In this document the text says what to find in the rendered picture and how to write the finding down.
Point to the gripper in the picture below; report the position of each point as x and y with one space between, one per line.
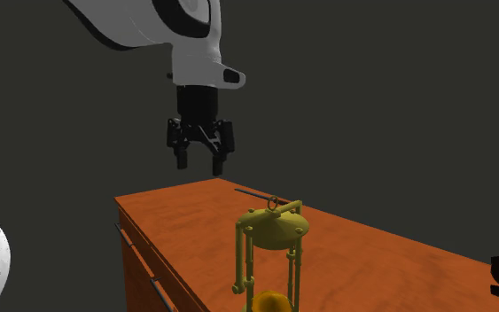
197 103

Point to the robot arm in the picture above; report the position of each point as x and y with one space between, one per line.
188 56

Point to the thin dark blue pen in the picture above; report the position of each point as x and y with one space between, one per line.
253 195

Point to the orange wooden chest of drawers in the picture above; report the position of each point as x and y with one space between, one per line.
188 224

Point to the yellow brass lantern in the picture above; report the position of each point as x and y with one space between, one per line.
275 229

